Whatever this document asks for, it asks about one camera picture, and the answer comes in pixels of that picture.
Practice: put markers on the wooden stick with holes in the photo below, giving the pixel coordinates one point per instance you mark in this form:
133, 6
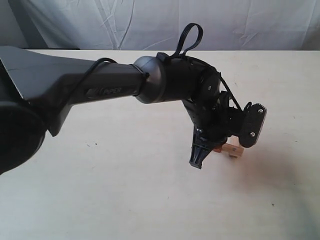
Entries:
227, 148

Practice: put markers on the white backdrop cloth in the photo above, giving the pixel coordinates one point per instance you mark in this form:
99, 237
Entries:
157, 24

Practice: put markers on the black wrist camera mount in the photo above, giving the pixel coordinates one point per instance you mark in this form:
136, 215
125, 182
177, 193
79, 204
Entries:
246, 124

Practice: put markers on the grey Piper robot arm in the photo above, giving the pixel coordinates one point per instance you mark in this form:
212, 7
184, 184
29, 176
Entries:
37, 92

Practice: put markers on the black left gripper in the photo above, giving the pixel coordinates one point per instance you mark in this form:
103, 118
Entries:
210, 130

